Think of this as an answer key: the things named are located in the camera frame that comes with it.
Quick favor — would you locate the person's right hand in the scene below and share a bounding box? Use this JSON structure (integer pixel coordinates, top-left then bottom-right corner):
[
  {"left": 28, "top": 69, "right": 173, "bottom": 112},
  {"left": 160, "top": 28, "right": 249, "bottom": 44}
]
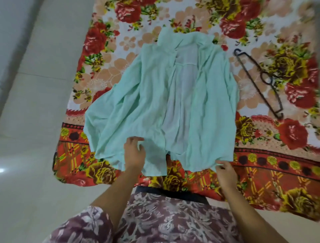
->
[{"left": 215, "top": 160, "right": 238, "bottom": 191}]

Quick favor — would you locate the mint green shirt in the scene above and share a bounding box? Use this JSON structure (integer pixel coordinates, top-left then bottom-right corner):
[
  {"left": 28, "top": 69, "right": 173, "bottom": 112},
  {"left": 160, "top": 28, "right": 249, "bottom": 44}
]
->
[{"left": 83, "top": 26, "right": 240, "bottom": 177}]

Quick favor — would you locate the person's left forearm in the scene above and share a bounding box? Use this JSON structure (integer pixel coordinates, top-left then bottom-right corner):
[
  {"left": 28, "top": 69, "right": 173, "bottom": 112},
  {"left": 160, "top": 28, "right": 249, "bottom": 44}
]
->
[{"left": 89, "top": 165, "right": 143, "bottom": 232}]

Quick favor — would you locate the black wire hanger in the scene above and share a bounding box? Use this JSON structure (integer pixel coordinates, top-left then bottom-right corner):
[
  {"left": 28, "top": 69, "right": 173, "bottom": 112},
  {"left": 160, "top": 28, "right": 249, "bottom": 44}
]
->
[{"left": 233, "top": 48, "right": 284, "bottom": 120}]

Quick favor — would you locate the person's right forearm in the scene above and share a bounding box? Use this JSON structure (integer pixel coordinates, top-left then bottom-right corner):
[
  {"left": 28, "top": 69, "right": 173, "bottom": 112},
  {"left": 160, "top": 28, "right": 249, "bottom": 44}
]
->
[{"left": 219, "top": 185, "right": 288, "bottom": 243}]

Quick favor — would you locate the person's left hand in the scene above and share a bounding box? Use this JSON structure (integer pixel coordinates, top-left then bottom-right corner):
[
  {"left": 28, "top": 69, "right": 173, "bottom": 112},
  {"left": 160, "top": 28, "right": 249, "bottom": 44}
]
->
[{"left": 123, "top": 136, "right": 146, "bottom": 171}]

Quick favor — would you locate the floral bedsheet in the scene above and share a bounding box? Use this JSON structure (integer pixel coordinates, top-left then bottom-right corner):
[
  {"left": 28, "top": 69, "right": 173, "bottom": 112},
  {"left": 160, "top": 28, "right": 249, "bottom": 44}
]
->
[{"left": 52, "top": 0, "right": 320, "bottom": 222}]

